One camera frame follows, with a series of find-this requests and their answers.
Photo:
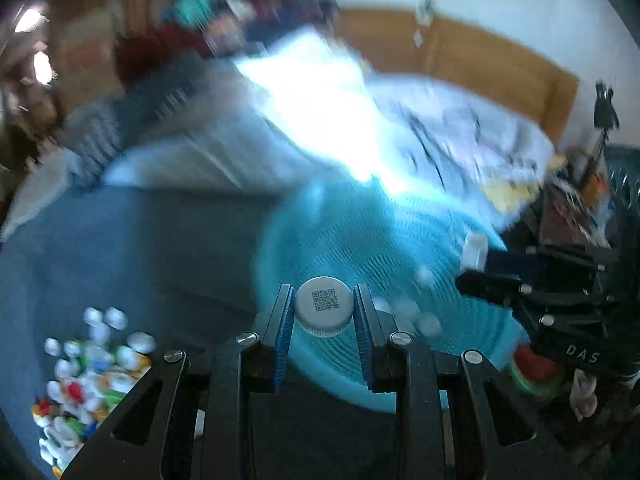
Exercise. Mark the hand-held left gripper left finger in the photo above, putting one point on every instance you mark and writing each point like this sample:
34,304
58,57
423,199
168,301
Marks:
282,330

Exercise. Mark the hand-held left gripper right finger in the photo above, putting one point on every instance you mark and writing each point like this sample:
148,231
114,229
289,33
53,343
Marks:
364,330

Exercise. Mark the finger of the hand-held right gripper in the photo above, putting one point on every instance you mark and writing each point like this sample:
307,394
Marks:
530,260
500,287

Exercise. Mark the small white bottle cap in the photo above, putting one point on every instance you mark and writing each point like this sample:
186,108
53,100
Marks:
475,252

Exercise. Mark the white cap with square code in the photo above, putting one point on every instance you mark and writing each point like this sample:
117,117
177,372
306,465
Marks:
324,310

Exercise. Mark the heap of sorted white caps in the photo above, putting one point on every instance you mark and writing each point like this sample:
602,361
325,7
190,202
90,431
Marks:
410,310

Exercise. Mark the blue perforated plastic basket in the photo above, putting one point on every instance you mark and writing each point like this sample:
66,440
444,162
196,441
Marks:
350,230

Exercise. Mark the pile of mixed-colour bottle caps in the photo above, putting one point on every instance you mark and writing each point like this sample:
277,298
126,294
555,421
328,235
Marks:
85,385

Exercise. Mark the white plastic bag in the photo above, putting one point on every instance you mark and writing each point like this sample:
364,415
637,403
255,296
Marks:
584,395

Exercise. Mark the red and green round object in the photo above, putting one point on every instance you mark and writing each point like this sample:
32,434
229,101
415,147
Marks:
535,370

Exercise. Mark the yellow cloth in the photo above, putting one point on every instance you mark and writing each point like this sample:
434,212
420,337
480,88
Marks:
515,190

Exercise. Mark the black tripod stand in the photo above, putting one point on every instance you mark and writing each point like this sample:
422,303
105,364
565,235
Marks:
606,110

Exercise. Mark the wooden headboard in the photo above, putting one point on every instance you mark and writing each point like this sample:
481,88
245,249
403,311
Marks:
490,55

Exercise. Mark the white duvet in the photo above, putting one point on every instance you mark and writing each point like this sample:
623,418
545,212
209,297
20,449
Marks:
320,110

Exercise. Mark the plaid shirt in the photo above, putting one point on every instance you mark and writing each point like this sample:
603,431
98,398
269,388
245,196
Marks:
125,130

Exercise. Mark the dark red garment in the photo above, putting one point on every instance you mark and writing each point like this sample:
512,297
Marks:
160,45

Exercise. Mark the pile of colourful clothes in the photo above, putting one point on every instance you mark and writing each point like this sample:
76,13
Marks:
240,15

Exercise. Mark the small white wall switch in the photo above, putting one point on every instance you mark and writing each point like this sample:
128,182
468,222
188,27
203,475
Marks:
419,38

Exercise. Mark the white wall socket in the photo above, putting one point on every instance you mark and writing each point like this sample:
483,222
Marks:
425,14

